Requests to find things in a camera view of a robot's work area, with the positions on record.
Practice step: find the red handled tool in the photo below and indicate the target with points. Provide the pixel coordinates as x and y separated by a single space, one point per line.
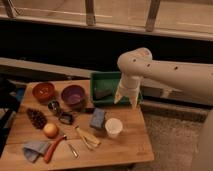
51 149

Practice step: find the dark metal measuring cup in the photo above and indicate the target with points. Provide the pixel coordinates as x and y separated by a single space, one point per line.
66 118

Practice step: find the dark object in bin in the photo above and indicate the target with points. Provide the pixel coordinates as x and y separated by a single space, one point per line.
102 93

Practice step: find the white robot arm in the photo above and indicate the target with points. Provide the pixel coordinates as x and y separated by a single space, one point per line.
192 78

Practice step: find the blue sponge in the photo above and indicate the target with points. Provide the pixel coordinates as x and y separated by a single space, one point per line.
98 119

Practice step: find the grey blue cloth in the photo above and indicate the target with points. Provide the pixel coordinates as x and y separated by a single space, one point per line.
32 150

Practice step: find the purple bowl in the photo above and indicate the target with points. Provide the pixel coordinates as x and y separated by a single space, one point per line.
73 95

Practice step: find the small metal fork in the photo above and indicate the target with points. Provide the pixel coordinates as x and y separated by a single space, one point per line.
76 155

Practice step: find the small metal cup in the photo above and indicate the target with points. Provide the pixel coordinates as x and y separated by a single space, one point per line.
54 107

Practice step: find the white paper cup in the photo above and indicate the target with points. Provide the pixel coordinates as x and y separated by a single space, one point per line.
113 127

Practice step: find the wooden tongs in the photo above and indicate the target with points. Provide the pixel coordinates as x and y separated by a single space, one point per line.
89 139

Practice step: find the wooden table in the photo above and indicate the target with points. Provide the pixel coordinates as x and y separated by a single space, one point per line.
84 147

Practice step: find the green plastic bin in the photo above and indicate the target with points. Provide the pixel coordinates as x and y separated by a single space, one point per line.
103 80

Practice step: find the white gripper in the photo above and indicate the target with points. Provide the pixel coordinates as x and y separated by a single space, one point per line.
128 87

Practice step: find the yellow red apple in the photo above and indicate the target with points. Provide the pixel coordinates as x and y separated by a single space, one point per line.
50 130

